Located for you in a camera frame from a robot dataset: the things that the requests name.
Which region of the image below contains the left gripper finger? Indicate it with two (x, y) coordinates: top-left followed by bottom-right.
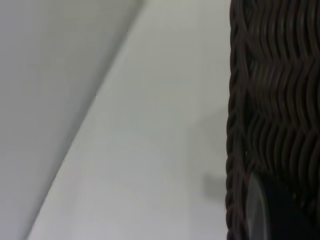
(244, 171), (320, 240)

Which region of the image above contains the black woven wicker basket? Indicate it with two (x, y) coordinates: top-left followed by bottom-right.
(225, 0), (320, 240)

